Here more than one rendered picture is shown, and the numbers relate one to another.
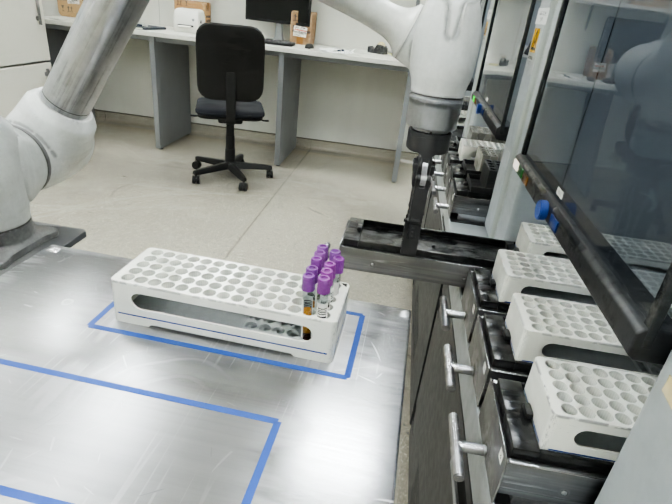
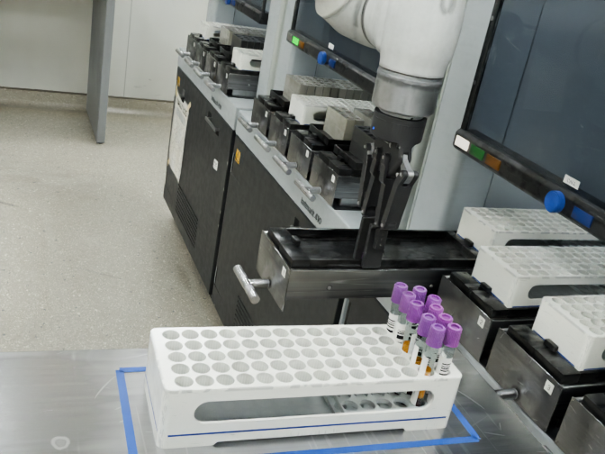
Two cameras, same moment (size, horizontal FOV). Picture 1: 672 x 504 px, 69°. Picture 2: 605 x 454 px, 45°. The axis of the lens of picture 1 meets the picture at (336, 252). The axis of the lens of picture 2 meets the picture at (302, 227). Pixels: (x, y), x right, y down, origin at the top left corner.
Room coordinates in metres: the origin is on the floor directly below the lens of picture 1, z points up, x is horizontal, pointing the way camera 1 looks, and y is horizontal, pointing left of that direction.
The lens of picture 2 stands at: (0.05, 0.46, 1.26)
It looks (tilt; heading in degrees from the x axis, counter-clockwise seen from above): 23 degrees down; 330
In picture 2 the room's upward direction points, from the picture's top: 11 degrees clockwise
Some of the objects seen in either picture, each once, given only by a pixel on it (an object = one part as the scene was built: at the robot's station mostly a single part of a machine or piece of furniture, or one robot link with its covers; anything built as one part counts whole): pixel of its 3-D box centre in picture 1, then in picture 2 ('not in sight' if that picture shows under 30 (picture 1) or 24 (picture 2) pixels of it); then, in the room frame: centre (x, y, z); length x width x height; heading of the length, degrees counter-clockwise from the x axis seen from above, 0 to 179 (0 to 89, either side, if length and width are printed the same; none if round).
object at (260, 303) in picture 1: (234, 301); (303, 378); (0.56, 0.13, 0.85); 0.30 x 0.10 x 0.06; 82
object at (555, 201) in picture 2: (541, 209); (555, 201); (0.70, -0.30, 0.98); 0.03 x 0.01 x 0.03; 174
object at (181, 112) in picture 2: not in sight; (176, 133); (2.64, -0.42, 0.43); 0.27 x 0.02 x 0.36; 174
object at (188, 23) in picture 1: (188, 20); not in sight; (4.26, 1.36, 0.99); 0.29 x 0.20 x 0.17; 2
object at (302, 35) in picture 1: (303, 27); not in sight; (4.34, 0.46, 1.02); 0.22 x 0.17 x 0.24; 174
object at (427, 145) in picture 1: (425, 154); (393, 142); (0.87, -0.14, 1.00); 0.08 x 0.07 x 0.09; 174
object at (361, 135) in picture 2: (488, 175); (365, 147); (1.29, -0.38, 0.85); 0.12 x 0.02 x 0.06; 174
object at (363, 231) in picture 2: not in sight; (366, 238); (0.88, -0.14, 0.84); 0.03 x 0.01 x 0.07; 84
